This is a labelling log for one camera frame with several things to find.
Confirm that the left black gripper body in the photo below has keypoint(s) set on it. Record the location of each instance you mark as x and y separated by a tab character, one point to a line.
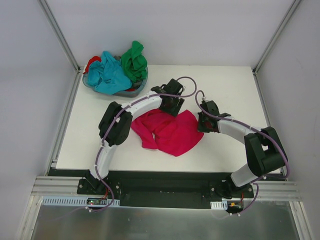
172	107

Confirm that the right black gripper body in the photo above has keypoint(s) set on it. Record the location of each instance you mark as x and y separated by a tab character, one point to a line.
204	124

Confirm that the magenta t-shirt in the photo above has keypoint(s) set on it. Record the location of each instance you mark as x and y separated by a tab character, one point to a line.
174	135

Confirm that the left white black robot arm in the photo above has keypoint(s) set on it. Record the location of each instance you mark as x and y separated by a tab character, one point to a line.
116	122

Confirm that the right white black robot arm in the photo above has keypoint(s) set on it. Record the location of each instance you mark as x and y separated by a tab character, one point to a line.
263	148

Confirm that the grey plastic basket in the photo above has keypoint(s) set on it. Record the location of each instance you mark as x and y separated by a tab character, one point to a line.
131	93

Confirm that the green t-shirt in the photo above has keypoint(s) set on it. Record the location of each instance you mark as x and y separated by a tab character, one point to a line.
134	64

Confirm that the cyan t-shirt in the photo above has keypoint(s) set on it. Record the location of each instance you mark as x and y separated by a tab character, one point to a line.
107	76

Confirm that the red t-shirt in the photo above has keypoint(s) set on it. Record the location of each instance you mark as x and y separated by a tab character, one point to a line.
92	60

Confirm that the right white cable duct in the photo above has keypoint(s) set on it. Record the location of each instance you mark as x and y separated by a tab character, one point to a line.
219	205

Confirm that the white cable duct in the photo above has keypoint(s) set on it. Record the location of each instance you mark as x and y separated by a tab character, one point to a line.
79	202
219	205

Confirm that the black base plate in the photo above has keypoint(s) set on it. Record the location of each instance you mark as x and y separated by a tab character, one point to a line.
151	189

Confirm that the front aluminium rail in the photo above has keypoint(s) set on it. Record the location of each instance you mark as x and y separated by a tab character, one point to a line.
284	191

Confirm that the left white cable duct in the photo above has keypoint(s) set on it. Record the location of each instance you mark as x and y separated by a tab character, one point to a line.
79	202

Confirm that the right aluminium frame post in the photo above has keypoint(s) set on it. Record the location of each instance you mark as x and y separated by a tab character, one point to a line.
276	35

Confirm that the aluminium frame post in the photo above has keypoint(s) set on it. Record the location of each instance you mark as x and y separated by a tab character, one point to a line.
276	35
59	34

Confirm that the left aluminium frame post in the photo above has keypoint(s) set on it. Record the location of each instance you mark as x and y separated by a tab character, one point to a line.
59	34

